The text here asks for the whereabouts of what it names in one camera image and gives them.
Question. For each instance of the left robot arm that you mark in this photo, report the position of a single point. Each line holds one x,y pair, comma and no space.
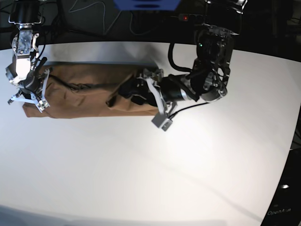
209,75

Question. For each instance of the brown T-shirt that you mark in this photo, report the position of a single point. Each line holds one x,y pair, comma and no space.
89,90

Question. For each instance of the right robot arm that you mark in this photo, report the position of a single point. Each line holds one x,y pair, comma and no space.
24,71

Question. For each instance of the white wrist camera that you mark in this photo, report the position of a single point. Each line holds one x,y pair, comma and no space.
42,105
161,121

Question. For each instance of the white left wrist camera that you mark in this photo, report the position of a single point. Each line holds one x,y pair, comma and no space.
161,121

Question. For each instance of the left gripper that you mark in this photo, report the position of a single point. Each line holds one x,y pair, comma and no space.
163,90

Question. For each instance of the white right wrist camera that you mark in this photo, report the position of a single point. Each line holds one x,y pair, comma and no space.
42,105

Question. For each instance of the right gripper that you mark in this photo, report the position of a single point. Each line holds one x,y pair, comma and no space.
32,85

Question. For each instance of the black power strip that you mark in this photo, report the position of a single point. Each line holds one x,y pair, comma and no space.
191,18

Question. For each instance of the blue box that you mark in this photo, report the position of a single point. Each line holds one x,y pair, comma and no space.
165,5

